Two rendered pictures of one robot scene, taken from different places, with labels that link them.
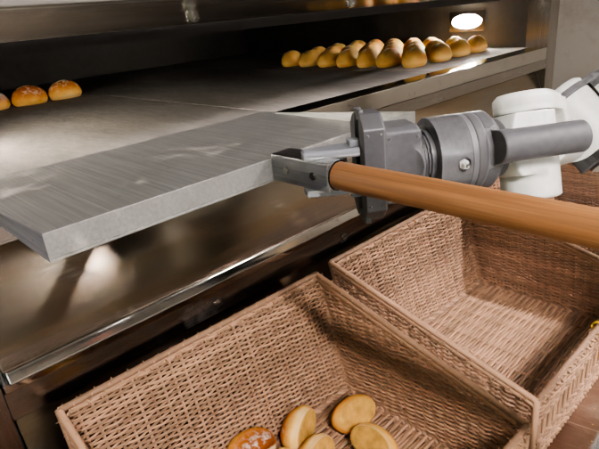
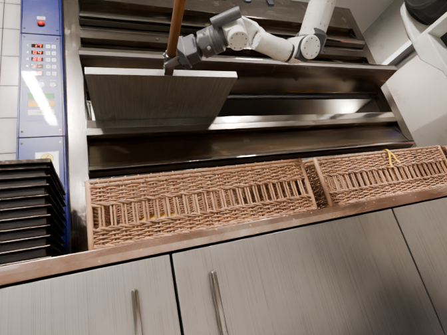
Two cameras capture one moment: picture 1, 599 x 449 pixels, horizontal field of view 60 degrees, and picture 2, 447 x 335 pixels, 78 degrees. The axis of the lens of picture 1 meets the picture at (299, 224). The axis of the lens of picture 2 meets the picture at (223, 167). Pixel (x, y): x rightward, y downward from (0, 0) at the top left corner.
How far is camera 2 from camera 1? 0.95 m
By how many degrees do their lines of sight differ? 45
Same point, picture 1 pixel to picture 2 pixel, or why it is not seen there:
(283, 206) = (218, 148)
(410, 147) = (190, 38)
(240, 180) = (150, 72)
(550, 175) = (235, 27)
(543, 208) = not seen: outside the picture
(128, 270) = (144, 153)
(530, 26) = (380, 108)
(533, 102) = not seen: hidden behind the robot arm
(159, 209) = (120, 71)
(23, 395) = not seen: hidden behind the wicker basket
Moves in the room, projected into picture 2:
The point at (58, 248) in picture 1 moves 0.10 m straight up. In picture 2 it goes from (88, 71) to (86, 47)
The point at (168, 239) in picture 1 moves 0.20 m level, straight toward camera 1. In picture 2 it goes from (163, 149) to (143, 129)
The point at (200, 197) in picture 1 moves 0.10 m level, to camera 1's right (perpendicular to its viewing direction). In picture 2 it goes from (134, 72) to (157, 59)
